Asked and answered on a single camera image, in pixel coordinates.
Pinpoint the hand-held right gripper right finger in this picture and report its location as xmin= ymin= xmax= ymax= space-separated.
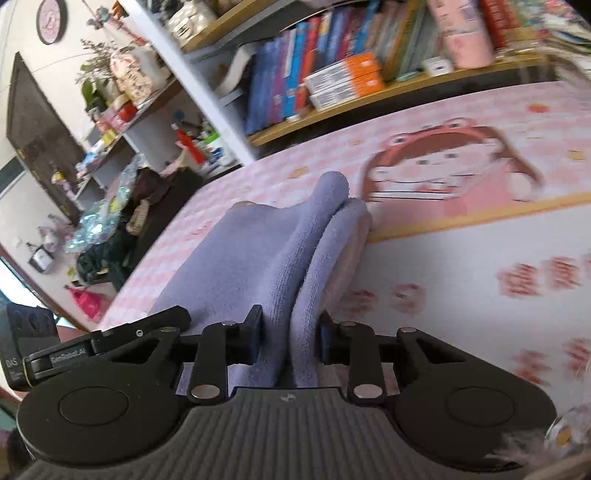
xmin=318 ymin=311 xmax=462 ymax=401

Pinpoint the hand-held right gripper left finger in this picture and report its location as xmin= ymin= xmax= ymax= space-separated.
xmin=99 ymin=305 xmax=264 ymax=400

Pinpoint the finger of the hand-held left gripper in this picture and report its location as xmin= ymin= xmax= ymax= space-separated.
xmin=90 ymin=307 xmax=191 ymax=355

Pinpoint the purple and brown sweater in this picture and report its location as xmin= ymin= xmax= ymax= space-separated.
xmin=150 ymin=172 xmax=372 ymax=391

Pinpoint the pink bag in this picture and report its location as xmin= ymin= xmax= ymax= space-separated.
xmin=69 ymin=286 xmax=105 ymax=321

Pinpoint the dark green clothing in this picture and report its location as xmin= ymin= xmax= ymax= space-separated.
xmin=76 ymin=228 xmax=144 ymax=291

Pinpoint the iridescent plastic bag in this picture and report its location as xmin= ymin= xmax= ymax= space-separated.
xmin=65 ymin=154 xmax=148 ymax=252

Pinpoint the brown suede pouch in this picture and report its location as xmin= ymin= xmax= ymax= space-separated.
xmin=131 ymin=168 xmax=185 ymax=208

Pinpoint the white open side shelf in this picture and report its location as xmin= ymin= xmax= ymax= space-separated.
xmin=69 ymin=76 xmax=241 ymax=204

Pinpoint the white plastic jar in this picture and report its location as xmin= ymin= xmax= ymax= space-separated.
xmin=208 ymin=131 xmax=236 ymax=167

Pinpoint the dark wooden door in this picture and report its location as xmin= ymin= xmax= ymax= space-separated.
xmin=7 ymin=53 xmax=88 ymax=224

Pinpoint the white wooden bookshelf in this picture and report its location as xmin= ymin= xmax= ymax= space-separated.
xmin=120 ymin=0 xmax=591 ymax=160

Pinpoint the grey fur pompom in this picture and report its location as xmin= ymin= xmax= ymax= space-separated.
xmin=489 ymin=431 xmax=555 ymax=480

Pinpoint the green plant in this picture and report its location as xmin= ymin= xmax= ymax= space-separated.
xmin=81 ymin=78 xmax=112 ymax=112

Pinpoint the white cartoon ornament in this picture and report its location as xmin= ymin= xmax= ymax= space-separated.
xmin=110 ymin=46 xmax=167 ymax=104

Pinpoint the row of slanted children's books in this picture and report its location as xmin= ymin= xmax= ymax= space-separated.
xmin=245 ymin=0 xmax=430 ymax=134

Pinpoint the clear crystal ball charm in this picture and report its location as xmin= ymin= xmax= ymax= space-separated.
xmin=545 ymin=406 xmax=591 ymax=457

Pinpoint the thick black-cover book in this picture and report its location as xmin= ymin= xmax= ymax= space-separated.
xmin=217 ymin=44 xmax=257 ymax=107

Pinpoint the dried flower bouquet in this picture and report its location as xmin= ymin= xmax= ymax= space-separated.
xmin=81 ymin=39 xmax=121 ymax=84

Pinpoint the white charger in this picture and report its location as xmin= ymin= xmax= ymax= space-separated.
xmin=422 ymin=56 xmax=454 ymax=77

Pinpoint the cream quilted handbag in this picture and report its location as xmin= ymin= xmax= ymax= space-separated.
xmin=166 ymin=0 xmax=218 ymax=38

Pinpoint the pink sticker tumbler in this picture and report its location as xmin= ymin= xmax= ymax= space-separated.
xmin=427 ymin=0 xmax=496 ymax=70

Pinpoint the row of red spine books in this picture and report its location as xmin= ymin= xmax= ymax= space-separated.
xmin=480 ymin=0 xmax=522 ymax=47

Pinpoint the round wall clock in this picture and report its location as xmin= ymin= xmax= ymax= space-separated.
xmin=36 ymin=0 xmax=69 ymax=45

